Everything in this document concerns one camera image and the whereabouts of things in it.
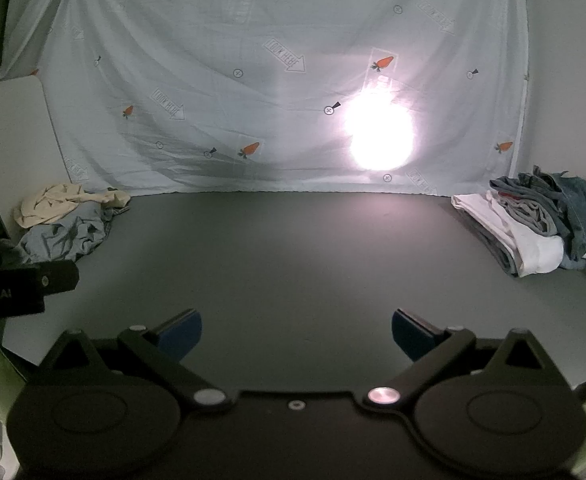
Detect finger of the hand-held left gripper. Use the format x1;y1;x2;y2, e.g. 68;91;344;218
36;259;80;295

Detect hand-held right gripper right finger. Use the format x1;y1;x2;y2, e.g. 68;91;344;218
360;308;571;409

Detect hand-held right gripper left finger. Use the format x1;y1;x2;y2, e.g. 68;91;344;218
36;309;235;411

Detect cream garment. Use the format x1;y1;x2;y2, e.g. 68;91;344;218
13;183;131;231

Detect grey-blue crumpled garment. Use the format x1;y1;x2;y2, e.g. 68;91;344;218
0;201;116;265

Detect dark grey folded cloth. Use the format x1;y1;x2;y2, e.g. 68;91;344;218
465;215;524;278

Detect white folded cloth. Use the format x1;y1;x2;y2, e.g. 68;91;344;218
451;192;566;279

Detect white board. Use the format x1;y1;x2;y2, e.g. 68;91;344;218
0;76;66;261

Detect blue denim jeans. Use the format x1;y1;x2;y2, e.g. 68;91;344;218
518;165;586;272

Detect carrot print backdrop sheet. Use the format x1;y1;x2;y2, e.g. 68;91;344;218
0;0;531;197

